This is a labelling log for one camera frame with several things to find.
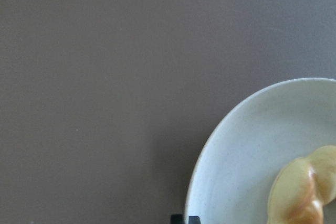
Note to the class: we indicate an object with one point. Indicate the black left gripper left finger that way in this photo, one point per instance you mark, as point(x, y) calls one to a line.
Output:
point(176, 219)

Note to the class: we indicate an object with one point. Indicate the white round plate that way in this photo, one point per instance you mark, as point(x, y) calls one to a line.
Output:
point(238, 164)

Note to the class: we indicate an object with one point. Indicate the braided glazed donut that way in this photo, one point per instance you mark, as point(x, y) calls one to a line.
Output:
point(303, 187)

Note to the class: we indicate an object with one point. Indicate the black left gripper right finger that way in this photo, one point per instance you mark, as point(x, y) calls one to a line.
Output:
point(194, 220)

